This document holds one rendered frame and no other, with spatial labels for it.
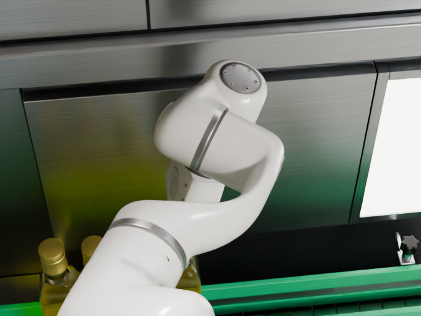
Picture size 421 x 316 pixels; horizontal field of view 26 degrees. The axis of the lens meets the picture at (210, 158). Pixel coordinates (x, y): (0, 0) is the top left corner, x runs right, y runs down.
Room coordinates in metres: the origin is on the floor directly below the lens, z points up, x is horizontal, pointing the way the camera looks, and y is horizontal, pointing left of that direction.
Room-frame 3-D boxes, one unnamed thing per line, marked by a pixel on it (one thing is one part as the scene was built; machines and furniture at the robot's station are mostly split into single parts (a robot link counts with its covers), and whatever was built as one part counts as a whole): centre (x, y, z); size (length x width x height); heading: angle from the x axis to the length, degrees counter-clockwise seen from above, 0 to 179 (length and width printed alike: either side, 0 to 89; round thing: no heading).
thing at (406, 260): (0.84, -0.31, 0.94); 0.07 x 0.04 x 0.13; 7
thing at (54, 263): (0.70, 0.21, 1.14); 0.04 x 0.04 x 0.04
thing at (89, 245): (0.71, 0.16, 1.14); 0.04 x 0.04 x 0.04
